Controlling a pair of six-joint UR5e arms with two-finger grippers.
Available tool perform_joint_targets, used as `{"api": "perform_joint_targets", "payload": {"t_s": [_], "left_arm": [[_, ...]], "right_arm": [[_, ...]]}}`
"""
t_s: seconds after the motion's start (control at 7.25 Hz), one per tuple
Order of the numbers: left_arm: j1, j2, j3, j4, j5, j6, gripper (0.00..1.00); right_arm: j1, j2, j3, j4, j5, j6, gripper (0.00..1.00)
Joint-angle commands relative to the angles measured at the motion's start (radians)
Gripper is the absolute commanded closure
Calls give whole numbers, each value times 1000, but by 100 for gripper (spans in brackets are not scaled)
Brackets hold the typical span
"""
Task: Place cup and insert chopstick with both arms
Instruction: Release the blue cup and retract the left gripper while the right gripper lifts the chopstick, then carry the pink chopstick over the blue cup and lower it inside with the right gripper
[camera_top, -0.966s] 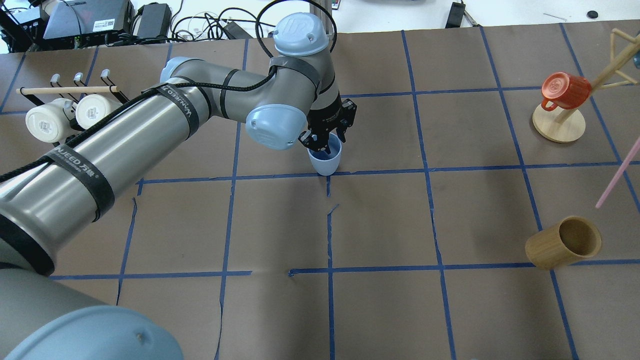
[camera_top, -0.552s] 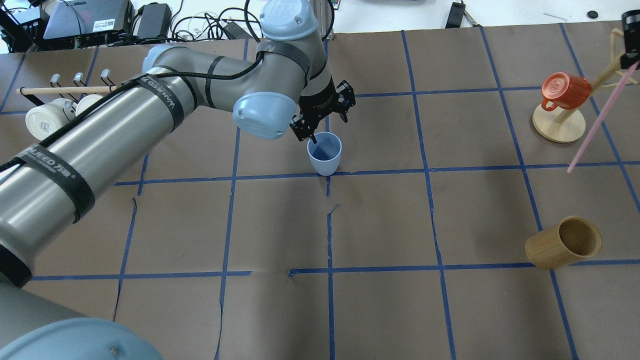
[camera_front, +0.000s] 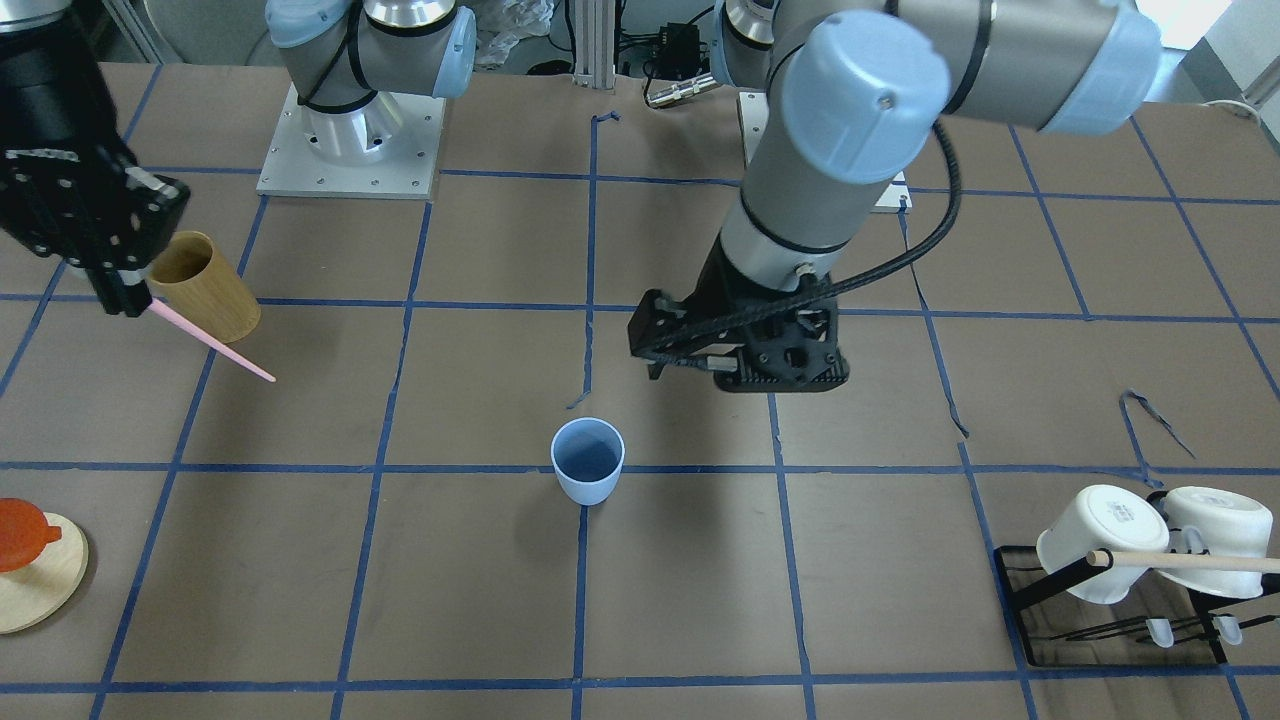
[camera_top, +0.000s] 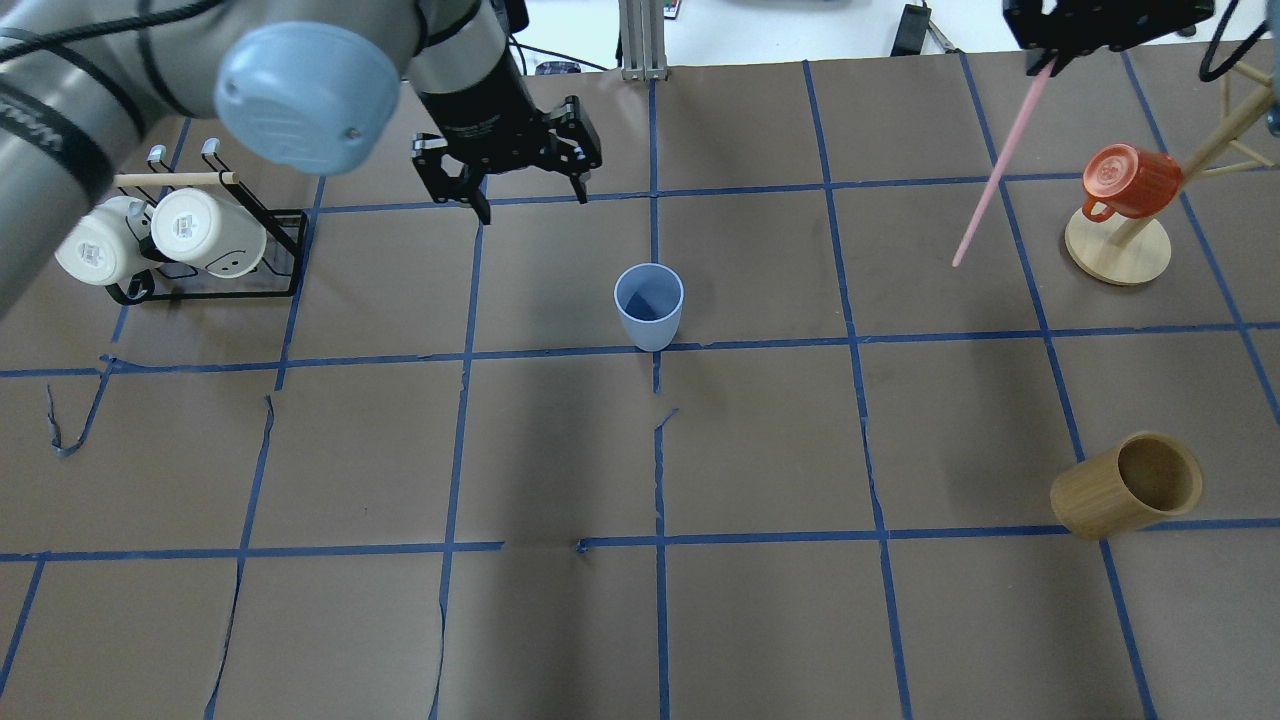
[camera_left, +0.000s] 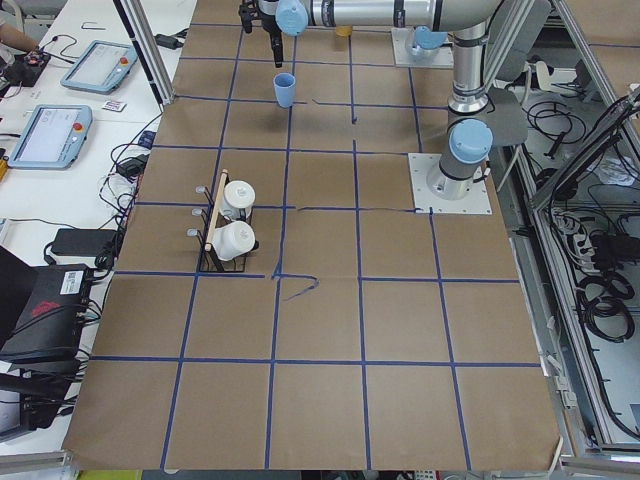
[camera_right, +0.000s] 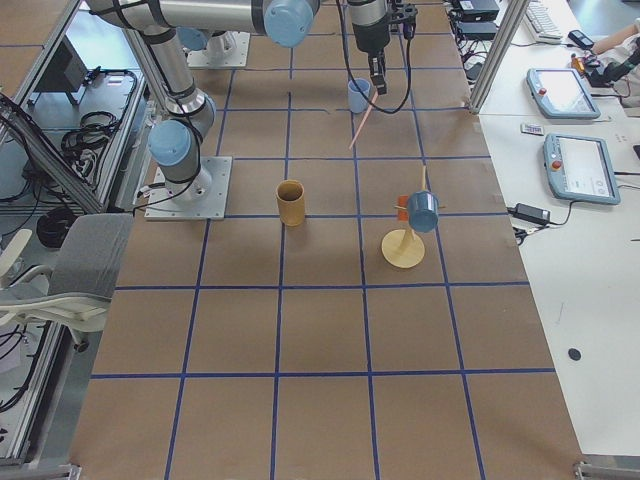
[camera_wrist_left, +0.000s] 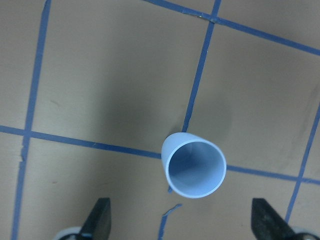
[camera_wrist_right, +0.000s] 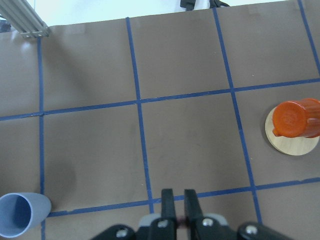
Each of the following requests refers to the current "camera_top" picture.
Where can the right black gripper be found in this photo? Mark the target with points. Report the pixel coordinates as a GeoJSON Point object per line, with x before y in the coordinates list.
{"type": "Point", "coordinates": [1075, 38]}

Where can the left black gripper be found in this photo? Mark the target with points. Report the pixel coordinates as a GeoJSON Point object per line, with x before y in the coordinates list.
{"type": "Point", "coordinates": [472, 106]}

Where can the pink chopstick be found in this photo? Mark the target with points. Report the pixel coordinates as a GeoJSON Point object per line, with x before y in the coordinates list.
{"type": "Point", "coordinates": [1007, 152]}

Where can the light blue plastic cup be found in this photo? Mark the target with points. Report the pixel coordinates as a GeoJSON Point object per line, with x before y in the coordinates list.
{"type": "Point", "coordinates": [649, 298]}

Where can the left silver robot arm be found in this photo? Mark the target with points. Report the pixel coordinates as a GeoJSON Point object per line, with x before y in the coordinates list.
{"type": "Point", "coordinates": [307, 84]}

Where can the bamboo wooden cup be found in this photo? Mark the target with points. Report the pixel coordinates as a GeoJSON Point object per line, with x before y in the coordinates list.
{"type": "Point", "coordinates": [1147, 478]}

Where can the orange mug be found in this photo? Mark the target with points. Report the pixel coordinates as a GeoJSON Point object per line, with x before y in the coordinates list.
{"type": "Point", "coordinates": [1134, 183]}

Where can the white mug far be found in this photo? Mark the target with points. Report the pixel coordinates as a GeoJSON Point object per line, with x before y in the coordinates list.
{"type": "Point", "coordinates": [198, 229]}

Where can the white mug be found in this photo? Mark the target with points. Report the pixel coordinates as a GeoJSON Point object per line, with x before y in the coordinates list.
{"type": "Point", "coordinates": [198, 229]}
{"type": "Point", "coordinates": [110, 244]}

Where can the white mug near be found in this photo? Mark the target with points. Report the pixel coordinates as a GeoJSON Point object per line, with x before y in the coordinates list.
{"type": "Point", "coordinates": [110, 244]}

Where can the aluminium frame post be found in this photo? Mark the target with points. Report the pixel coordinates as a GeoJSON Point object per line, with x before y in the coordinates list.
{"type": "Point", "coordinates": [643, 41]}

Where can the black wire mug rack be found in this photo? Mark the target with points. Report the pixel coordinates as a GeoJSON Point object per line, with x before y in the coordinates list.
{"type": "Point", "coordinates": [277, 276]}

